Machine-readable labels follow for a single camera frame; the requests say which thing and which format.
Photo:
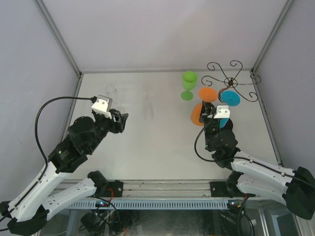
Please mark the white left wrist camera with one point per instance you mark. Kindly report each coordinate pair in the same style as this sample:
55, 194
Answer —
102, 106

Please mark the clear upside-down glass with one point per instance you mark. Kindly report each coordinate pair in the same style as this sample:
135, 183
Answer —
148, 109

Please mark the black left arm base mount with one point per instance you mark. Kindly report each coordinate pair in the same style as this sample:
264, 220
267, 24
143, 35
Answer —
114, 189

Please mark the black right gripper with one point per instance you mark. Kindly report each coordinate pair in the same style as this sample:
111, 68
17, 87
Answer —
206, 111

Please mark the orange plastic wine glass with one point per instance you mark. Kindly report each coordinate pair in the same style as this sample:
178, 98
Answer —
206, 94

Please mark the clear champagne flute back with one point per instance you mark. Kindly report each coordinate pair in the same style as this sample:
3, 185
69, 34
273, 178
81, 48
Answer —
112, 92

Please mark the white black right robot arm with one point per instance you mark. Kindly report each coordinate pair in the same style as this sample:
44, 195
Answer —
295, 189

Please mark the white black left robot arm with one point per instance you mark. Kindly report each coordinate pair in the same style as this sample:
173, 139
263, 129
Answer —
35, 206

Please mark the aluminium front frame rail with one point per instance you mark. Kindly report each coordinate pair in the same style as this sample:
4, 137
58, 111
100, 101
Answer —
161, 189

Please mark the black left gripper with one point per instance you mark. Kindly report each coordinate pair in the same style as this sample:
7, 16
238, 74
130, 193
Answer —
119, 124

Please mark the blue slotted cable duct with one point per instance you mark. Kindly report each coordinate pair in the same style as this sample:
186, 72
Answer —
94, 204

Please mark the blue plastic wine glass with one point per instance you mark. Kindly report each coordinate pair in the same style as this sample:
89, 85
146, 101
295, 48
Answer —
231, 99

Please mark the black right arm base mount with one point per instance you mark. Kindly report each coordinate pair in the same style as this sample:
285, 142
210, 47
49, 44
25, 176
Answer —
219, 189

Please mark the green plastic wine glass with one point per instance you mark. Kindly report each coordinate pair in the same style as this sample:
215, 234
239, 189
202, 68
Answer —
189, 80

